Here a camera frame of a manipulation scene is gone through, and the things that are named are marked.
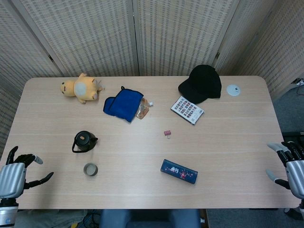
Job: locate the grey cloth on floor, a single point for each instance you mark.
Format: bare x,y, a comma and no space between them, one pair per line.
47,219

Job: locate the dark green ceramic cup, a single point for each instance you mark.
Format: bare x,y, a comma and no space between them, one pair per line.
90,169

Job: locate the yellow plush toy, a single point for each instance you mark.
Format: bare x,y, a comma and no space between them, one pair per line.
82,89

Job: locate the black box on floor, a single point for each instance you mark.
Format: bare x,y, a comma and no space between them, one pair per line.
293,135

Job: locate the woven folding screen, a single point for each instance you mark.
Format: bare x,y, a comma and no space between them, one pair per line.
95,35

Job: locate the clear orange spout pouch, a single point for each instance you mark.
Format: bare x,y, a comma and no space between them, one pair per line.
143,110

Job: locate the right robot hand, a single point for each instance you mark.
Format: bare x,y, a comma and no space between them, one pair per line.
297,175

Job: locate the brass screen hinge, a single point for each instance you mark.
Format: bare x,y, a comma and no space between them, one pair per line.
50,58
217,55

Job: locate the black baseball cap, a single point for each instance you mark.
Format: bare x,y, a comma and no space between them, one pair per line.
202,83

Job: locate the dark blue pencil box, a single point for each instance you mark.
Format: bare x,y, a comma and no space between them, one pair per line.
179,172

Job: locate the pink binder clip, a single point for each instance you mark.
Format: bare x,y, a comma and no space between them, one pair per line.
167,132

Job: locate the black teapot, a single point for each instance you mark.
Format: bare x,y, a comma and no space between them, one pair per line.
83,142

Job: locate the blue seat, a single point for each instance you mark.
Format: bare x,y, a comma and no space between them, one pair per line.
114,218

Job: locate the black chair base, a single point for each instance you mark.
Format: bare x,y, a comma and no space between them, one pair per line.
293,213

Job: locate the blue folded cloth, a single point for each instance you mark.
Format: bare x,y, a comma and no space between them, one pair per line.
123,105

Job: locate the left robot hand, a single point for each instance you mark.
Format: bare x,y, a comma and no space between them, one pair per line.
12,177

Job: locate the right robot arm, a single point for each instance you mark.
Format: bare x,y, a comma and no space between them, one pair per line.
302,203

